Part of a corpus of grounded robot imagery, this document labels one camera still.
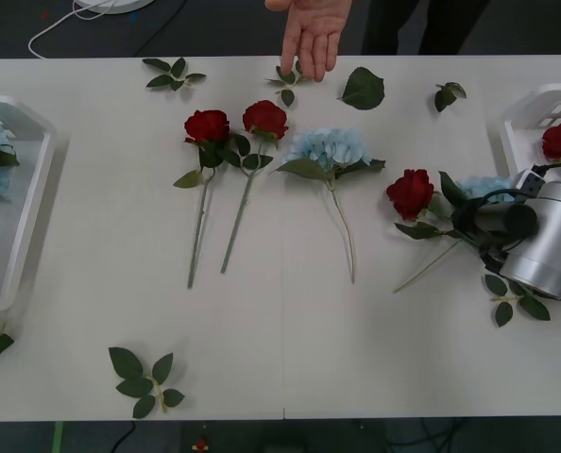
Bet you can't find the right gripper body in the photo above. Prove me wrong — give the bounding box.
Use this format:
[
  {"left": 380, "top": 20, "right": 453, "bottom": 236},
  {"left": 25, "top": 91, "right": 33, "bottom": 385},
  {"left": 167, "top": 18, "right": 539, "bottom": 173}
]
[{"left": 452, "top": 200, "right": 487, "bottom": 246}]

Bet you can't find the red rose with drooping leaf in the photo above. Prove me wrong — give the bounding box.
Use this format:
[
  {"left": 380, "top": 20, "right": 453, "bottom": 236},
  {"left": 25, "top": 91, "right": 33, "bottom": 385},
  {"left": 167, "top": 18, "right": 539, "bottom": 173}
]
[{"left": 173, "top": 109, "right": 232, "bottom": 290}]

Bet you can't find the person's hand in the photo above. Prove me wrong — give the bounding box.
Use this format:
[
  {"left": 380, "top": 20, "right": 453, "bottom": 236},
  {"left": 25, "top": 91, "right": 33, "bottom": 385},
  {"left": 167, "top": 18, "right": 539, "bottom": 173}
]
[{"left": 264, "top": 0, "right": 352, "bottom": 84}]

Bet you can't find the red rose with thin stem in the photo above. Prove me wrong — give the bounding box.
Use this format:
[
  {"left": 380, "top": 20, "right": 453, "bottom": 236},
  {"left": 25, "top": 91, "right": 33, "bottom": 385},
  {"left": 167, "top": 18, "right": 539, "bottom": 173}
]
[{"left": 385, "top": 168, "right": 475, "bottom": 294}]

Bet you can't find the white box with roses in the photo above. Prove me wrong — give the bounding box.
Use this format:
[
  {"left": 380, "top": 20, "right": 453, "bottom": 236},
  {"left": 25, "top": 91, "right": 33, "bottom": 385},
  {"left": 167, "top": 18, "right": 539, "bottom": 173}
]
[{"left": 497, "top": 83, "right": 561, "bottom": 190}]

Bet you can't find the small green leaf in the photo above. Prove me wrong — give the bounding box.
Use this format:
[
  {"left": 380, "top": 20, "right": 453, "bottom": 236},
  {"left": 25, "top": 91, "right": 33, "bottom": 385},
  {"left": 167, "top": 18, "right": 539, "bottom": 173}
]
[{"left": 433, "top": 81, "right": 468, "bottom": 114}]

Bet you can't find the large single green leaf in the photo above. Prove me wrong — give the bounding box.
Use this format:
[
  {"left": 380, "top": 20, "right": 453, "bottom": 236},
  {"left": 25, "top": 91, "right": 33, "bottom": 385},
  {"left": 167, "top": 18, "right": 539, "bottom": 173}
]
[{"left": 336, "top": 66, "right": 386, "bottom": 111}]

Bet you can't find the white round base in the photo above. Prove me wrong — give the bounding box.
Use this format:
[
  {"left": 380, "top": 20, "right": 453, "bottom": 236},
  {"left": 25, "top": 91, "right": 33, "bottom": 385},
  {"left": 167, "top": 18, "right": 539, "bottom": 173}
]
[{"left": 72, "top": 0, "right": 155, "bottom": 15}]

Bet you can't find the white box with blue flowers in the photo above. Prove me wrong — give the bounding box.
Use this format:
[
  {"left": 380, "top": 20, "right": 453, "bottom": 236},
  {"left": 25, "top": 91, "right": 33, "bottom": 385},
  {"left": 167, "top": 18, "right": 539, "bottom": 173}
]
[{"left": 0, "top": 93, "right": 58, "bottom": 312}]

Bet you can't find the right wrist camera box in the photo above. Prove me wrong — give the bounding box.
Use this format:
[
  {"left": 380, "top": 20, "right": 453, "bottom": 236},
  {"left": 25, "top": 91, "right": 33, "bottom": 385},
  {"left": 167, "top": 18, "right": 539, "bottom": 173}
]
[{"left": 510, "top": 169, "right": 549, "bottom": 197}]

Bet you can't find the black floor cable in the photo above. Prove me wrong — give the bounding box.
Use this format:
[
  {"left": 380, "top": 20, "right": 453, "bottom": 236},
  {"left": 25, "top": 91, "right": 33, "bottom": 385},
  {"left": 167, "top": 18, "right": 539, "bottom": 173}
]
[{"left": 109, "top": 420, "right": 138, "bottom": 453}]

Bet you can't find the white cable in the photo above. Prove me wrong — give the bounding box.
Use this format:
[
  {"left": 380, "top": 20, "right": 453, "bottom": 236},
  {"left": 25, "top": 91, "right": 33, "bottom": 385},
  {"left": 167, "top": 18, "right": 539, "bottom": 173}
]
[{"left": 27, "top": 0, "right": 95, "bottom": 60}]

